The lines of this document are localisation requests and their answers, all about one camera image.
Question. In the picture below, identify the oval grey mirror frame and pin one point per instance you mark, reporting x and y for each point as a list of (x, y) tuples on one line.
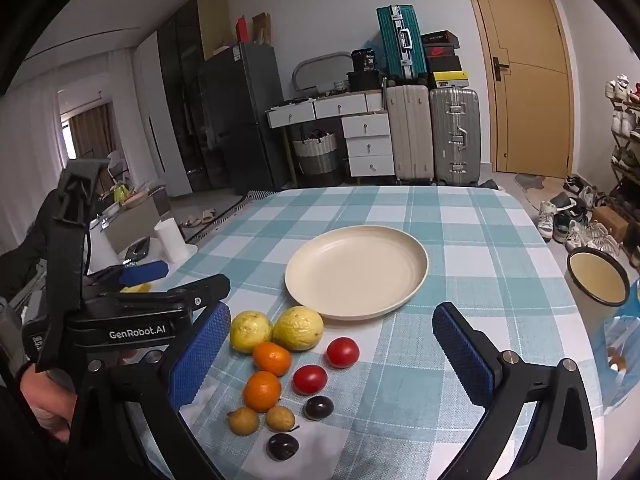
[(322, 74)]

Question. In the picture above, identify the white drawer desk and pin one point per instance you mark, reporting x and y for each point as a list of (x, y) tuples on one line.
[(365, 127)]

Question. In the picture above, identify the cream round plate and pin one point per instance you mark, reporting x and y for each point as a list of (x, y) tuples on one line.
[(357, 273)]

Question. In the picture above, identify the white paper towel roll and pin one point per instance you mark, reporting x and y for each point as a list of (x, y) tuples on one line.
[(172, 240)]

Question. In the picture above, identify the teal suitcase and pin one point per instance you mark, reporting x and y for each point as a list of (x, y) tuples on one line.
[(401, 38)]

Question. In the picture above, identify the dark plum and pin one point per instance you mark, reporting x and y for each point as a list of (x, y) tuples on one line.
[(318, 408), (282, 447)]

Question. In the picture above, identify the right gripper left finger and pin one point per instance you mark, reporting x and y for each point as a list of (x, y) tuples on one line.
[(193, 353)]

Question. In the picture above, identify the dark glass cabinet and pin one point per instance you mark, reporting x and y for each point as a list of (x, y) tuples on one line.
[(192, 35)]

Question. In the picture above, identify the stacked shoe boxes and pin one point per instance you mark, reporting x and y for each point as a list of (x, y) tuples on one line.
[(443, 65)]

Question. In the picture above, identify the red tomato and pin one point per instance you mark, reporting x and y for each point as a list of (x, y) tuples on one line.
[(309, 379), (342, 352)]

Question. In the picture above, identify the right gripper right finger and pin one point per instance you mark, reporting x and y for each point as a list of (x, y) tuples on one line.
[(471, 354)]

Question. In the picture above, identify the woven laundry basket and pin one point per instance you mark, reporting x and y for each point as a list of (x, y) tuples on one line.
[(318, 160)]

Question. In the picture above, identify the yellow guava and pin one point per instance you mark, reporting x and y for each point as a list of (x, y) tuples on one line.
[(248, 329), (298, 329)]

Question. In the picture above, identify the black refrigerator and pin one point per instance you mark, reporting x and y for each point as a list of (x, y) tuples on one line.
[(241, 84)]

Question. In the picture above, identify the black rimmed enamel bowl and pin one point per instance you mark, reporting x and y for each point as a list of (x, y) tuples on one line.
[(598, 275)]

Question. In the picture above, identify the brown longan fruit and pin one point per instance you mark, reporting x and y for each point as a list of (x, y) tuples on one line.
[(243, 421), (280, 419)]

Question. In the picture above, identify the teal checked tablecloth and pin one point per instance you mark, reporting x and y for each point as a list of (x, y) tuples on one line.
[(400, 412)]

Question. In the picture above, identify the person's left hand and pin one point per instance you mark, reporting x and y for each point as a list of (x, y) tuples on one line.
[(52, 404)]

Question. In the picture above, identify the beige hard suitcase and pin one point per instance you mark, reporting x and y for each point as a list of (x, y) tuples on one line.
[(408, 110)]

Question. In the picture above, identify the orange tangerine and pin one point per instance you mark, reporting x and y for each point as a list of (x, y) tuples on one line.
[(272, 358), (262, 391)]

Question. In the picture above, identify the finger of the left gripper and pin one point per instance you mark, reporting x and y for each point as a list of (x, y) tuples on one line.
[(143, 273), (200, 290)]

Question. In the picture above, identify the silver aluminium suitcase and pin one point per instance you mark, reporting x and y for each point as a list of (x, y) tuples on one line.
[(455, 114)]

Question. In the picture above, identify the wooden door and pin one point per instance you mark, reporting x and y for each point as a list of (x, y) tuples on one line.
[(530, 86)]

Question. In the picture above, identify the shoe rack with shoes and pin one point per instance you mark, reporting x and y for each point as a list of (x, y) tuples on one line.
[(624, 98)]

